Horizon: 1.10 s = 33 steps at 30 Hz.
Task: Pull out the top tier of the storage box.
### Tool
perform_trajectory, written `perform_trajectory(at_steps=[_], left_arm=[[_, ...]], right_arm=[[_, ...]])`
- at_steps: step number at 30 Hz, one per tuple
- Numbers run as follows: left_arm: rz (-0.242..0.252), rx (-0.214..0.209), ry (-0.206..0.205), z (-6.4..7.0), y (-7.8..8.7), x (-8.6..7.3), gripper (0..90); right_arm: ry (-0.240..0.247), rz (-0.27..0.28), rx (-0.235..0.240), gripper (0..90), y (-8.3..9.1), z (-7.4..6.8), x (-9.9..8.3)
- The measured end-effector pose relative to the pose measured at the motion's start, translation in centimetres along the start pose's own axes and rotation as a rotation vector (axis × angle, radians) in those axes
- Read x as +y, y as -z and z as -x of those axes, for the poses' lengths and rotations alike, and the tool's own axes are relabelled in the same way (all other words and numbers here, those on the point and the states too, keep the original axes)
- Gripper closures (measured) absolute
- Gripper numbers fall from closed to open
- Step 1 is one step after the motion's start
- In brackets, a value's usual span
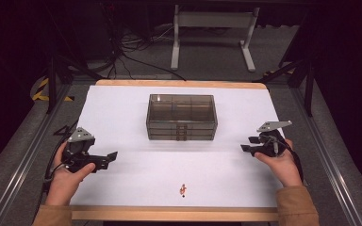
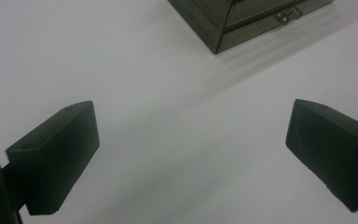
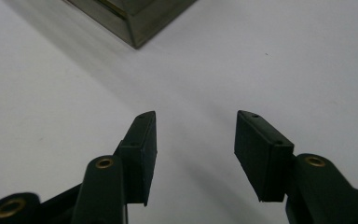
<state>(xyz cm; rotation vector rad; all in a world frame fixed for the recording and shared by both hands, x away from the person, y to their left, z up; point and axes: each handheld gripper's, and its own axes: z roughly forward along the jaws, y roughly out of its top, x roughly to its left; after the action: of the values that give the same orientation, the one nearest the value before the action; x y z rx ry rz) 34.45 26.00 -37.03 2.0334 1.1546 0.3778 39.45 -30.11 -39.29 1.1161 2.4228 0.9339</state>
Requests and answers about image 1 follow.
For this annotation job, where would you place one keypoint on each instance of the person's right hand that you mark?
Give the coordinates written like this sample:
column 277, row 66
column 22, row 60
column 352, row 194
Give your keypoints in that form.
column 283, row 169

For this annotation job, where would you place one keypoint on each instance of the person's left hand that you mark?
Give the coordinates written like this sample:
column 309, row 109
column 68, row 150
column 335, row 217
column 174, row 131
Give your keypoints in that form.
column 62, row 182

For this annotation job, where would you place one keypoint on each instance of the white table sheet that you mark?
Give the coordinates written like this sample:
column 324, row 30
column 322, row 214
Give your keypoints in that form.
column 138, row 175

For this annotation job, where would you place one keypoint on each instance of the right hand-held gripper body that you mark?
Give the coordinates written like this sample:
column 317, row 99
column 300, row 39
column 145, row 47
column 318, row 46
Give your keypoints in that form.
column 268, row 142

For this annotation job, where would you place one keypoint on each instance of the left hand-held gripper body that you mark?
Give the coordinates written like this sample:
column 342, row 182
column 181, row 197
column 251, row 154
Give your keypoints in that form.
column 77, row 147

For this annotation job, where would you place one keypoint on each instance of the small orange trinket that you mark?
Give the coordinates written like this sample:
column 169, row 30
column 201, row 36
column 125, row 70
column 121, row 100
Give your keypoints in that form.
column 183, row 189

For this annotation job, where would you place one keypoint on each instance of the aluminium rail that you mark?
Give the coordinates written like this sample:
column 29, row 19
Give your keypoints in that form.
column 28, row 157
column 326, row 157

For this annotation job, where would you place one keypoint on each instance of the yellow black hazard tape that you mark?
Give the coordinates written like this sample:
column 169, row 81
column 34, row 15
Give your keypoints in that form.
column 41, row 92

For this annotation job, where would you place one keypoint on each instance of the white metal desk frame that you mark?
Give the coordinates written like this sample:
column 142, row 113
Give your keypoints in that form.
column 213, row 19

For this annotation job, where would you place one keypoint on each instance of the transparent grey drawer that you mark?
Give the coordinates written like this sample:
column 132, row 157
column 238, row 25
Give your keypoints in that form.
column 166, row 137

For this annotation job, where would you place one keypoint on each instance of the black metal stand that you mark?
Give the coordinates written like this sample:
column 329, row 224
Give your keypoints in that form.
column 52, row 81
column 308, row 84

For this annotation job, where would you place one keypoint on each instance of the transparent grey drawer box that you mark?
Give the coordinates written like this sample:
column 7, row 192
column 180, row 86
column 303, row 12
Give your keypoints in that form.
column 182, row 113

